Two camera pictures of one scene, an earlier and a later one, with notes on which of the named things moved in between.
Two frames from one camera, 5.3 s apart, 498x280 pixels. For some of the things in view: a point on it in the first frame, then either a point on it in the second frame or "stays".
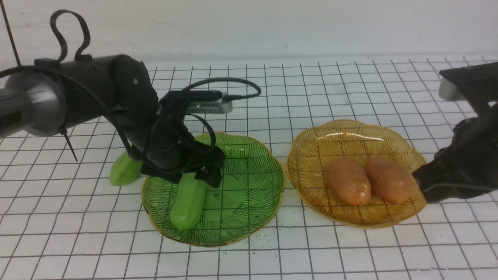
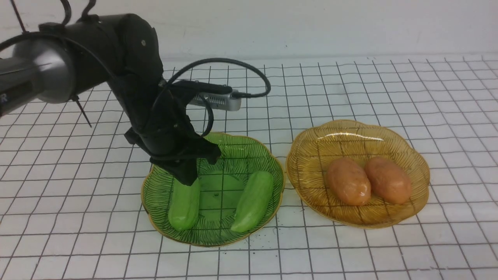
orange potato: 390,181 stays
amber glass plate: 317,147 stays
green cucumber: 124,170 to 256,191
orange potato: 348,181 stays
